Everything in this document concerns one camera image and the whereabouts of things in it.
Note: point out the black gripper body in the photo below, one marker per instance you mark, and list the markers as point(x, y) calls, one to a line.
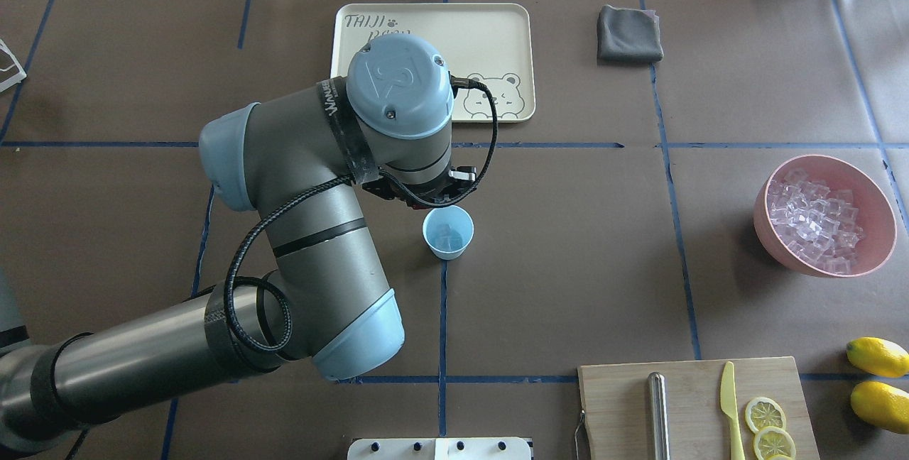
point(395, 192)

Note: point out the clear ice cubes pile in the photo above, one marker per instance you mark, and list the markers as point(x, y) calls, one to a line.
point(815, 222)

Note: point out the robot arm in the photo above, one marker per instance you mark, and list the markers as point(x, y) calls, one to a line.
point(306, 281)

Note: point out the light blue plastic cup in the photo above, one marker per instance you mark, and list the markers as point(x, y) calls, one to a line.
point(448, 231)

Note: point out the cream bear serving tray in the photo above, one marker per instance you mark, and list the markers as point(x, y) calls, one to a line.
point(487, 42)

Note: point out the grey folded cloth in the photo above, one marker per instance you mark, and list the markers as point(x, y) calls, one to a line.
point(629, 35)

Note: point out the wooden cutting board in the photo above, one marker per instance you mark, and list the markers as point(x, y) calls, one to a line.
point(616, 400)

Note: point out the yellow plastic knife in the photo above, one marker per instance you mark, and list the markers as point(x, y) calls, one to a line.
point(729, 407)

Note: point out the pink bowl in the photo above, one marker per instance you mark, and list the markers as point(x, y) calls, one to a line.
point(876, 215)

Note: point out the lemon slice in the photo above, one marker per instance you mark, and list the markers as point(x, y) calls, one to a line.
point(761, 413)
point(774, 443)

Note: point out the yellow lemon upper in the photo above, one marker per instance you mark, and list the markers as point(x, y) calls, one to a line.
point(878, 356)

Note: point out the yellow lemon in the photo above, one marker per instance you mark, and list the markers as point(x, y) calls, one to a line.
point(878, 356)
point(881, 405)

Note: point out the yellow lemon lower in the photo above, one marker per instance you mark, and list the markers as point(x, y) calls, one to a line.
point(881, 405)

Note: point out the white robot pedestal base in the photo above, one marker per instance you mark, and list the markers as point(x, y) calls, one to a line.
point(442, 448)

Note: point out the white wire cup rack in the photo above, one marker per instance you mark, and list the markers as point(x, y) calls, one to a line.
point(12, 71)

